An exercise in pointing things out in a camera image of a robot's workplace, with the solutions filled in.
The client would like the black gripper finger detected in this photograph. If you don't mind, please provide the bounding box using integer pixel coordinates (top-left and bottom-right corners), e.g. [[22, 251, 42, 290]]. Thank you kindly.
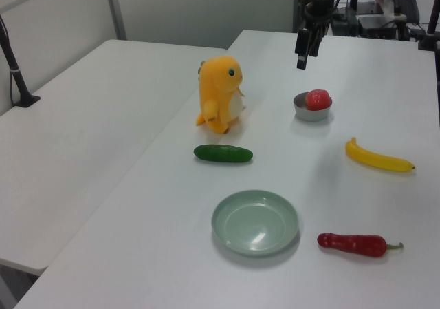
[[294, 28, 310, 70], [309, 25, 326, 58]]

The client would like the yellow banana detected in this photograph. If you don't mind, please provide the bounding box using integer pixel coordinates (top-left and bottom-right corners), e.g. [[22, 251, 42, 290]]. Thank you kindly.
[[344, 136, 416, 173]]

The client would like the red apple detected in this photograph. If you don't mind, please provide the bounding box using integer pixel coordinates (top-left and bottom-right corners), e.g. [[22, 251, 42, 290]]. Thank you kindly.
[[305, 89, 333, 112]]

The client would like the black camera stand pole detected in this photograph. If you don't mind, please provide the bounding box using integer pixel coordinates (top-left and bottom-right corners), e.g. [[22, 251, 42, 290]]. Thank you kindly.
[[0, 14, 41, 109], [417, 0, 440, 52]]

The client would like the grey bowl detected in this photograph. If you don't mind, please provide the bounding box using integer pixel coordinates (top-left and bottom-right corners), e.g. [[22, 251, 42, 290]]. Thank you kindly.
[[293, 92, 333, 122]]

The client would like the green cucumber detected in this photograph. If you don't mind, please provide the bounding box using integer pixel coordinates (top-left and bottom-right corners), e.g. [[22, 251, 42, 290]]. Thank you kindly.
[[193, 144, 254, 164]]

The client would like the pale green plate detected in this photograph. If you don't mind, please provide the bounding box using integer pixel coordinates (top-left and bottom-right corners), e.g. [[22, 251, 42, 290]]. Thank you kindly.
[[211, 189, 300, 257]]

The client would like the orange plush dinosaur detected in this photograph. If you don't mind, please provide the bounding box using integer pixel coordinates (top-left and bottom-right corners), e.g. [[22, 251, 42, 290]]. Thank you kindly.
[[195, 56, 248, 135]]

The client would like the red chili pepper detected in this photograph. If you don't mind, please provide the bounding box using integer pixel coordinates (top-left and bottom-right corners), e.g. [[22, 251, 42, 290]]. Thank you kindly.
[[316, 232, 405, 258]]

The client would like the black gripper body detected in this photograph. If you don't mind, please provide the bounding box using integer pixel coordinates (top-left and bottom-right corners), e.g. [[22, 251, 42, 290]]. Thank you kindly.
[[302, 0, 336, 32]]

